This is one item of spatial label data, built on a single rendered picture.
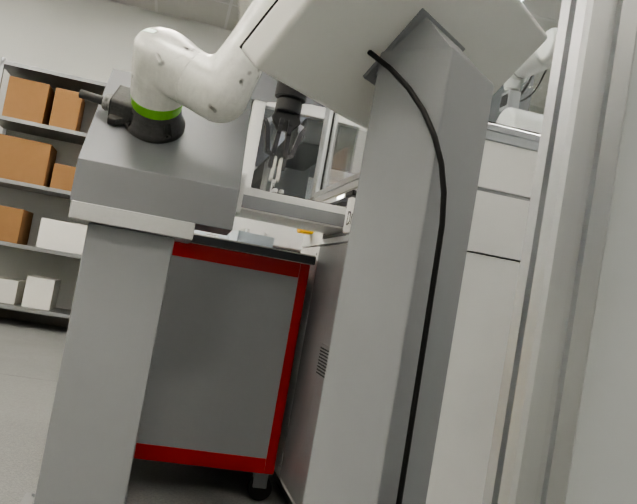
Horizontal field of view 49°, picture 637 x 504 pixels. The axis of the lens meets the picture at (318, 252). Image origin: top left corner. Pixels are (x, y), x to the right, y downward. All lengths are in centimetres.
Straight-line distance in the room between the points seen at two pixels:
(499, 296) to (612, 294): 111
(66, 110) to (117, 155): 422
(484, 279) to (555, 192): 113
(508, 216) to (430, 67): 67
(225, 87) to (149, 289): 50
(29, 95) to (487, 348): 492
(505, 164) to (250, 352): 96
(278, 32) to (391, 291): 38
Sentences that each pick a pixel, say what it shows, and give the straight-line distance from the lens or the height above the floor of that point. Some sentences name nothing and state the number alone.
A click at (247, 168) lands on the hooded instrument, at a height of 109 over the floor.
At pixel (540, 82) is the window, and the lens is 174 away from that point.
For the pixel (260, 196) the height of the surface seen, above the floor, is 88.
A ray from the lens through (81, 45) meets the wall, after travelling 657.
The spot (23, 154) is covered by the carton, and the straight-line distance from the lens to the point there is 598.
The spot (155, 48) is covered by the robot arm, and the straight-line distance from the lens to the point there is 166.
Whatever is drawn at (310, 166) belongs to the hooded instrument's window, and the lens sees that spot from 291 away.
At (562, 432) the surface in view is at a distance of 49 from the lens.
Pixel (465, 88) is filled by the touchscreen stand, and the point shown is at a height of 98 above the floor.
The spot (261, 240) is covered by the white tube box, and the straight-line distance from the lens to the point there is 223.
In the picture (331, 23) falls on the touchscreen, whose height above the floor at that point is 101.
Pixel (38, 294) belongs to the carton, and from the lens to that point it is 592.
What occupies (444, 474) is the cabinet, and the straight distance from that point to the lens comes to 164.
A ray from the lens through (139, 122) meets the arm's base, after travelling 177.
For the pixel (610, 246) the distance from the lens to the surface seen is 52.
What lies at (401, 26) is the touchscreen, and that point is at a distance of 109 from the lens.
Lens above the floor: 65
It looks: 3 degrees up
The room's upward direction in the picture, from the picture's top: 10 degrees clockwise
